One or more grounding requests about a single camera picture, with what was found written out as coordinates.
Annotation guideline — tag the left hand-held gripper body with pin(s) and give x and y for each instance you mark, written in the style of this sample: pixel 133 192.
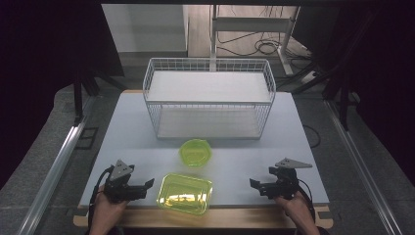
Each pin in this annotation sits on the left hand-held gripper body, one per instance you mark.
pixel 120 186

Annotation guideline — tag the white cabinet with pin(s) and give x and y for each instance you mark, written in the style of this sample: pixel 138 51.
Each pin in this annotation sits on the white cabinet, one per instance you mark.
pixel 143 27

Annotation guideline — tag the person's right hand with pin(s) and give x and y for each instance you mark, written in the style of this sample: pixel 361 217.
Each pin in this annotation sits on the person's right hand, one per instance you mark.
pixel 293 207

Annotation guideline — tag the black metal stand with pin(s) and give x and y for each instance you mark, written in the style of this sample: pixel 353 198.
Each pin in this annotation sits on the black metal stand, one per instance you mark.
pixel 78 98
pixel 344 101

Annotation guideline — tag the white metal desk frame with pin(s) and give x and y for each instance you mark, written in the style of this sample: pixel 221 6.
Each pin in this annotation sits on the white metal desk frame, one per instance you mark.
pixel 251 24

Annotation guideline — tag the aluminium rail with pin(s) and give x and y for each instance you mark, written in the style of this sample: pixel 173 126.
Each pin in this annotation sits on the aluminium rail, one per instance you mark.
pixel 362 163
pixel 52 169

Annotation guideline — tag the round green plastic container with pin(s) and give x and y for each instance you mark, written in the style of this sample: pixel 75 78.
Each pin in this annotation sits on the round green plastic container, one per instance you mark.
pixel 195 152

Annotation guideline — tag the rectangular green plastic container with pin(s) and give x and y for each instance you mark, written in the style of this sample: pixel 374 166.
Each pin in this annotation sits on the rectangular green plastic container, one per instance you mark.
pixel 184 194

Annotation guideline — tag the person's left hand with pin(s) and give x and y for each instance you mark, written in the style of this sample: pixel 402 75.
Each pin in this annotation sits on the person's left hand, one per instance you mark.
pixel 109 207

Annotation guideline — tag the white power strip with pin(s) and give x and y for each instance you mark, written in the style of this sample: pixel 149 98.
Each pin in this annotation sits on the white power strip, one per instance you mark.
pixel 309 76

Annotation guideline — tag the black floor bracket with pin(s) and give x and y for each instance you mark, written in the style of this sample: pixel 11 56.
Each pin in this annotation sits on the black floor bracket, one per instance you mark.
pixel 87 138

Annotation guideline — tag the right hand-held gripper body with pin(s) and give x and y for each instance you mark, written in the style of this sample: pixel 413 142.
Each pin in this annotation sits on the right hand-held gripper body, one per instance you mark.
pixel 283 184

